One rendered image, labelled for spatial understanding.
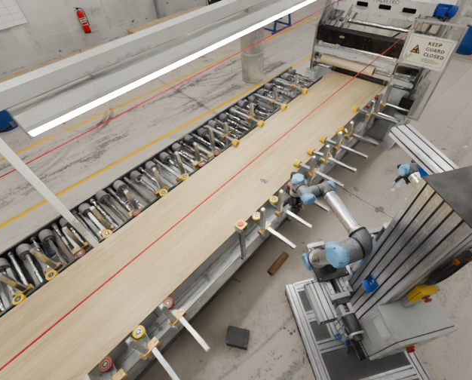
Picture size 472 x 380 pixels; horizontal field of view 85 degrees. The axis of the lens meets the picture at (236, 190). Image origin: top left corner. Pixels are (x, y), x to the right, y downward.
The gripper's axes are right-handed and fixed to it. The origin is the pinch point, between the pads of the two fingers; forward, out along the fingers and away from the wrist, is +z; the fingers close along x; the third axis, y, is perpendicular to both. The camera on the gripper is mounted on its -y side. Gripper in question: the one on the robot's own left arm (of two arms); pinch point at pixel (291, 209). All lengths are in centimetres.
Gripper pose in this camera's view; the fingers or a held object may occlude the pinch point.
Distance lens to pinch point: 188.2
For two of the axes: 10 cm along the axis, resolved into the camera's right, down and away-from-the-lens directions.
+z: 0.7, 6.5, 7.6
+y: 2.2, 7.3, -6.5
